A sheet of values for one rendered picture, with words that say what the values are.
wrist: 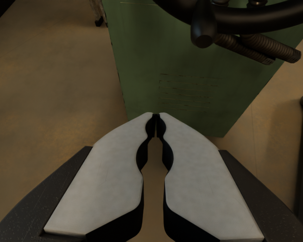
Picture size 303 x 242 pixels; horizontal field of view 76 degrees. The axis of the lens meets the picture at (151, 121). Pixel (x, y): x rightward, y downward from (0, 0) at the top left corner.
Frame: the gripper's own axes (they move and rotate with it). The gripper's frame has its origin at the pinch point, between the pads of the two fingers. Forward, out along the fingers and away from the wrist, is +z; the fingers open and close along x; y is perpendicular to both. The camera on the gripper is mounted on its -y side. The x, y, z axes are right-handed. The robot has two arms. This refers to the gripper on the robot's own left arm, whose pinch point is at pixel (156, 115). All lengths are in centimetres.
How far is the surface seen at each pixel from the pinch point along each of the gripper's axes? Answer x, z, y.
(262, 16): 11.2, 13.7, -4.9
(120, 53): -10.1, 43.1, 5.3
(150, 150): -3, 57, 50
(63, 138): -43, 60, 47
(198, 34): 3.6, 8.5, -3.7
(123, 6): -7.5, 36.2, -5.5
